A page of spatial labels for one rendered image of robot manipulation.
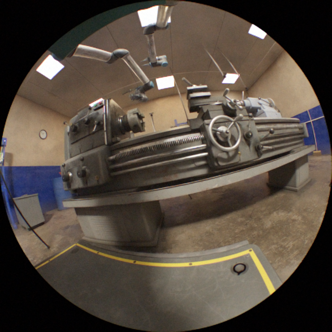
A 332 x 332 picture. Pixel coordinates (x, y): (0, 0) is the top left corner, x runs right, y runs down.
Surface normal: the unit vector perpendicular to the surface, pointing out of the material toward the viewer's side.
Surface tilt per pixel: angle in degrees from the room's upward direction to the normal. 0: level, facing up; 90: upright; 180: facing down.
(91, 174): 90
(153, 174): 90
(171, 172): 90
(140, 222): 90
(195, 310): 0
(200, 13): 180
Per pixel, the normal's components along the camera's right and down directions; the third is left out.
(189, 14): 0.20, 0.98
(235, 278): -0.20, -0.98
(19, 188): 0.98, -0.20
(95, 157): -0.08, 0.00
